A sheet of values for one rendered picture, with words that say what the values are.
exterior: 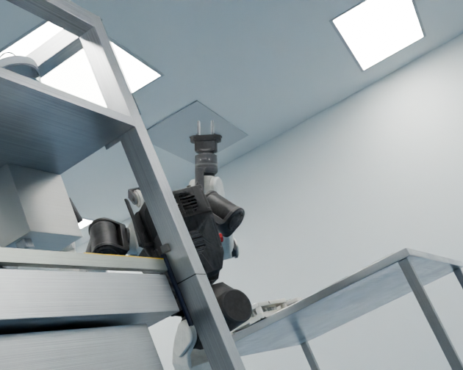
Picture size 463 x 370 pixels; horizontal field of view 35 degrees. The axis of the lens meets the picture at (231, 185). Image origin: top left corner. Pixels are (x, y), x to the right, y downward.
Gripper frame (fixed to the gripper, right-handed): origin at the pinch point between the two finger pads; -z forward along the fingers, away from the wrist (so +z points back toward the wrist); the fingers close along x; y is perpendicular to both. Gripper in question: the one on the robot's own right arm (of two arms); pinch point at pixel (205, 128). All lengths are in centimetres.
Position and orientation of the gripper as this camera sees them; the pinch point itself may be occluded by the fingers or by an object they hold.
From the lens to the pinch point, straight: 292.9
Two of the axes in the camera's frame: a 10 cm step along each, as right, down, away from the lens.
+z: 0.2, 9.9, -1.6
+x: -9.9, 0.4, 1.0
